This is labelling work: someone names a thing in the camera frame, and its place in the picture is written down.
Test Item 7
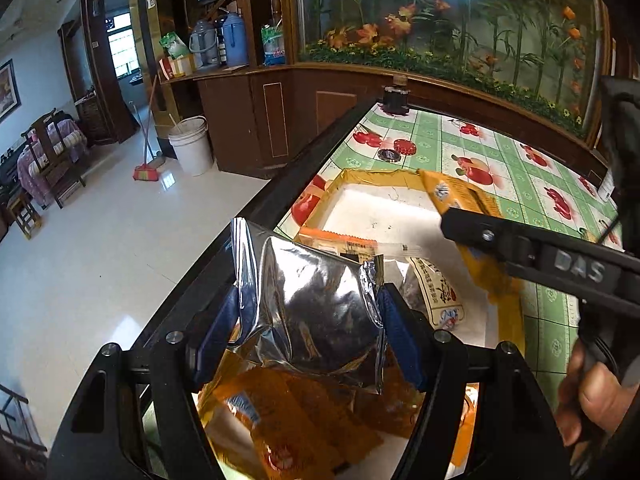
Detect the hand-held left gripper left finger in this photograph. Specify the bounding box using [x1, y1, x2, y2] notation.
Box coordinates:
[47, 284, 240, 480]

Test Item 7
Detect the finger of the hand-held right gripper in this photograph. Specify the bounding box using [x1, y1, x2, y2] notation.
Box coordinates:
[440, 207, 526, 278]

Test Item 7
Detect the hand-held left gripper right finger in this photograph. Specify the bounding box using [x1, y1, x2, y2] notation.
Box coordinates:
[376, 284, 571, 480]

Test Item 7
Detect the silver foil snack packet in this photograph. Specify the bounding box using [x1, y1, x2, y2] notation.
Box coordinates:
[231, 217, 386, 393]

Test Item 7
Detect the yellow tray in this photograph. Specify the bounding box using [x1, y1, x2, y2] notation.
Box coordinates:
[192, 167, 526, 480]

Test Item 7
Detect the person's right hand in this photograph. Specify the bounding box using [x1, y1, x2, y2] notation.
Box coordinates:
[555, 345, 640, 463]

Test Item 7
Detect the clear labelled snack packet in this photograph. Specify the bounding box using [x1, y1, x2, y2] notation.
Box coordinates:
[402, 255, 468, 333]

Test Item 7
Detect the green fruit-print tablecloth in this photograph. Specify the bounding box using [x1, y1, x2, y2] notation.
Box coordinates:
[277, 105, 626, 391]

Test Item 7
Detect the black jar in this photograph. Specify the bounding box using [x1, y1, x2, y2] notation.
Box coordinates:
[382, 74, 411, 113]

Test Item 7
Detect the red broom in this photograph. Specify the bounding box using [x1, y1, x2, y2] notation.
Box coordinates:
[127, 75, 168, 183]

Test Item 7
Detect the white plastic bucket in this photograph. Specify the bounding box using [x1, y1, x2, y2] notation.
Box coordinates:
[167, 116, 215, 177]

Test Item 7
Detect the brown wooden cabinet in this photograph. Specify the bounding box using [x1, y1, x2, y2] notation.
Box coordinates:
[127, 0, 616, 181]

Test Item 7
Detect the black metal rack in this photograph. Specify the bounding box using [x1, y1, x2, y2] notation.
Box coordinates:
[0, 382, 48, 461]

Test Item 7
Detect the wooden chair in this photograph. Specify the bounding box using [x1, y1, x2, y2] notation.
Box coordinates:
[20, 107, 88, 211]

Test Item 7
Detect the wicker basket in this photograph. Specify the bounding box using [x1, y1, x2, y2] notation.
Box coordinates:
[75, 87, 113, 146]

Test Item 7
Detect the yellow white carton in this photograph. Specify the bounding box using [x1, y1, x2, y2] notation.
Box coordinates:
[159, 55, 198, 80]

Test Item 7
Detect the blue white plastic bag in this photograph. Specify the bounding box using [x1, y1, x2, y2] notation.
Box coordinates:
[261, 22, 287, 66]

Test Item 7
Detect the green white packet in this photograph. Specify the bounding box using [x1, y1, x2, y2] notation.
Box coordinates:
[160, 31, 190, 61]

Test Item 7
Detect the blue thermos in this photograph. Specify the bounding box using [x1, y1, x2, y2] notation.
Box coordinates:
[220, 12, 249, 67]

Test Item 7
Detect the window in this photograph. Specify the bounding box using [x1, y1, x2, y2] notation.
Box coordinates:
[107, 10, 141, 78]

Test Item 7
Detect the framed wall picture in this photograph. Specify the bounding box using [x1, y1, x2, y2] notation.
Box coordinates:
[0, 58, 23, 123]

